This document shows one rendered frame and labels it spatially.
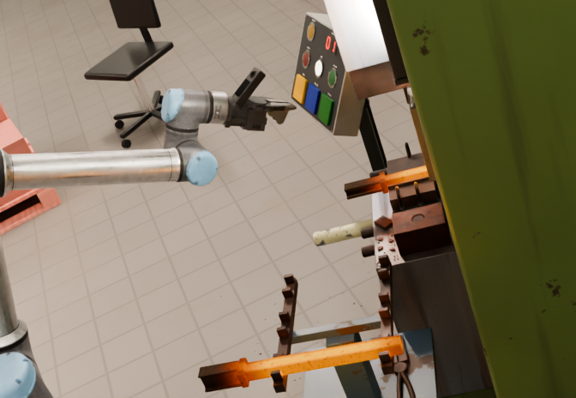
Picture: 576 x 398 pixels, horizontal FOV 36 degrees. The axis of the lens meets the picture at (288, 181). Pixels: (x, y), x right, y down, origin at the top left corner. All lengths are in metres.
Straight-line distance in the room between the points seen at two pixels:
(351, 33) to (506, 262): 0.56
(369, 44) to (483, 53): 0.42
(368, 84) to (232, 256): 2.09
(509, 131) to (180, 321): 2.37
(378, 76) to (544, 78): 0.52
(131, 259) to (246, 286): 0.73
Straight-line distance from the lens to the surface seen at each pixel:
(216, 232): 4.12
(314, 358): 1.68
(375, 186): 2.15
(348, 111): 2.50
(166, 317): 3.75
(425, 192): 2.09
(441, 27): 1.44
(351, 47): 1.84
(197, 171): 2.25
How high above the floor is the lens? 2.14
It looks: 30 degrees down
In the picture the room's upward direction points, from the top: 21 degrees counter-clockwise
